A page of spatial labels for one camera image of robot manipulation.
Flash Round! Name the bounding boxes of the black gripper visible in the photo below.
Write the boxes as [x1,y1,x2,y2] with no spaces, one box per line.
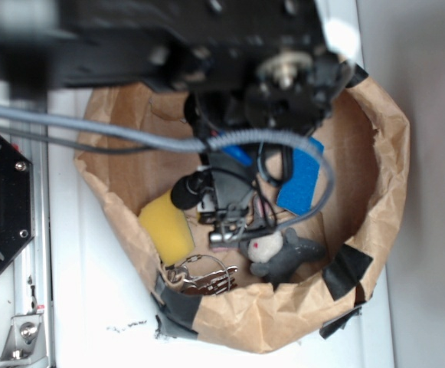
[141,0,345,130]

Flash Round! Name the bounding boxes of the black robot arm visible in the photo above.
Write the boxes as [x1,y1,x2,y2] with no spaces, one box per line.
[0,1,353,130]

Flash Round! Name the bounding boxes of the blue sponge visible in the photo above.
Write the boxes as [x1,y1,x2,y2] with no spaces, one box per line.
[276,149,320,215]

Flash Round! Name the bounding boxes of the brown paper bag bin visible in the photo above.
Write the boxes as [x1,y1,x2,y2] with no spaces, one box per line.
[74,69,410,353]

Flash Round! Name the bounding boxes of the yellow sponge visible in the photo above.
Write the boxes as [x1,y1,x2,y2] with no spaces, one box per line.
[139,190,195,266]

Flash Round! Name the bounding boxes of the grey plush mouse toy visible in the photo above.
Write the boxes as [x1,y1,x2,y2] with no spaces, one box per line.
[239,228,326,289]

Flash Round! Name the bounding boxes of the grey braided cable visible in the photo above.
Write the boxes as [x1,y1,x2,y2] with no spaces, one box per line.
[0,100,336,242]

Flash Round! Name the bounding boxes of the silver keys on ring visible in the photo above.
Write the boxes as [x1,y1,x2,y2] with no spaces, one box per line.
[165,255,238,296]

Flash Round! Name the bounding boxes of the black octagonal mount plate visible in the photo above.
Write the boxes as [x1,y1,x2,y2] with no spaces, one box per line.
[0,118,36,293]

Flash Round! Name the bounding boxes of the aluminium extrusion rail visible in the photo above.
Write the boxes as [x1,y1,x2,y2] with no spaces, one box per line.
[9,135,56,367]

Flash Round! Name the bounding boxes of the metal corner bracket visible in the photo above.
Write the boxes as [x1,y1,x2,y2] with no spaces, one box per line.
[0,314,47,367]

